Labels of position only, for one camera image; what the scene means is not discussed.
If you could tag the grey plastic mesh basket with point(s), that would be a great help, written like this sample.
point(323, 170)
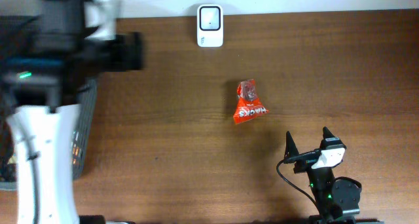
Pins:
point(87, 98)

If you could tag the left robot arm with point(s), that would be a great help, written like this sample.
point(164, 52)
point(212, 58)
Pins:
point(47, 62)

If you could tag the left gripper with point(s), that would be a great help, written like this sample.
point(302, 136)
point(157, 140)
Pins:
point(129, 44)

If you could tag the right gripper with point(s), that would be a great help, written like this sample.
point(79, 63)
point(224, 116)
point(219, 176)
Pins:
point(291, 150)

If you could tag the red Hacks candy bag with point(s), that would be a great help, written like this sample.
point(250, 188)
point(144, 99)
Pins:
point(249, 105)

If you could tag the white barcode scanner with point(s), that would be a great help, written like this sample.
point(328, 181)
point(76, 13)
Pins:
point(209, 26)

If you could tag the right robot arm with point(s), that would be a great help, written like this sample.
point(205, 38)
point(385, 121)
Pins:
point(335, 198)

